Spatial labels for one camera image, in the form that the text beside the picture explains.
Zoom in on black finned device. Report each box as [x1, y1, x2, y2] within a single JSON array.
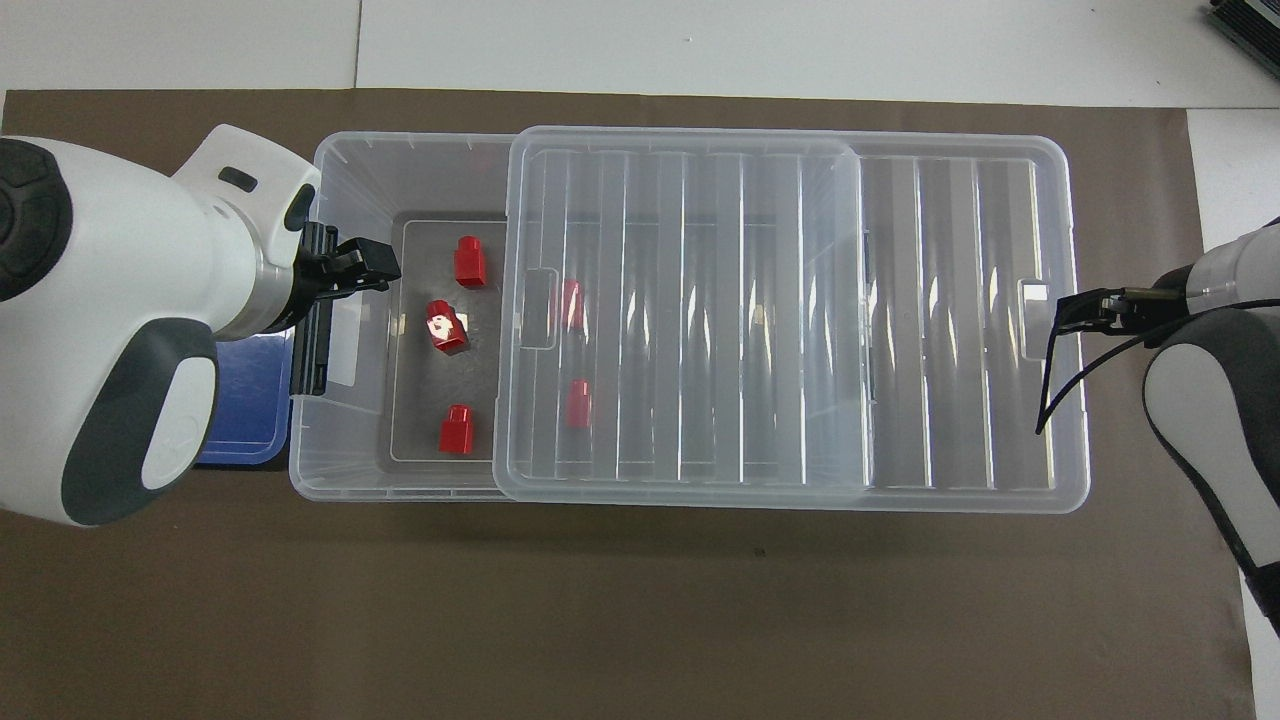
[[1204, 0, 1280, 63]]

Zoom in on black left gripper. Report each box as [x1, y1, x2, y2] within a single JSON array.
[[292, 222, 403, 303]]

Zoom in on brown table mat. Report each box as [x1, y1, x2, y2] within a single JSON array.
[[0, 88, 1257, 720]]

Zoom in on black box latch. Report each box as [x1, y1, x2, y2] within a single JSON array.
[[289, 222, 335, 398]]

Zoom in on clear plastic storage box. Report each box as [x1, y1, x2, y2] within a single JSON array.
[[288, 130, 883, 503]]

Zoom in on blue plastic tray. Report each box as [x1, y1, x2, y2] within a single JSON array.
[[188, 328, 297, 468]]

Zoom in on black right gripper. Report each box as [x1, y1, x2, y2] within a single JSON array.
[[1052, 264, 1197, 335]]

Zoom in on red block with white sticker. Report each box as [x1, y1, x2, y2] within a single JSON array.
[[425, 298, 471, 357]]

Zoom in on clear ribbed box lid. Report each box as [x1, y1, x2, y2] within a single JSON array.
[[494, 125, 1092, 516]]

